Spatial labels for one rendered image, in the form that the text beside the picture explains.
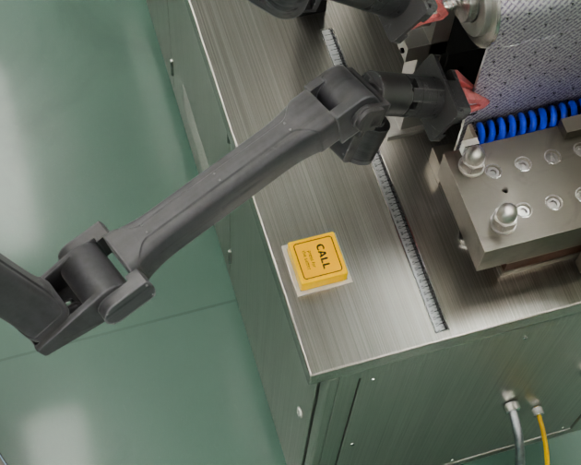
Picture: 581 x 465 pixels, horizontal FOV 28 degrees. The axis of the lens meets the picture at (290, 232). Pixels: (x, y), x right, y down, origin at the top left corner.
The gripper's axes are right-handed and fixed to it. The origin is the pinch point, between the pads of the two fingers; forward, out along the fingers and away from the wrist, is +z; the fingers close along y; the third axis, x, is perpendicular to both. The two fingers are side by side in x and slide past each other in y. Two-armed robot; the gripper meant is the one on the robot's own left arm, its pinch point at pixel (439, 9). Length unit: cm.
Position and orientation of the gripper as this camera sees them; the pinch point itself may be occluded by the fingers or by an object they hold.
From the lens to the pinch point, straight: 151.8
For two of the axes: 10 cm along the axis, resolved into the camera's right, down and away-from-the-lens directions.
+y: 3.3, 8.6, -4.0
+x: 6.4, -5.1, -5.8
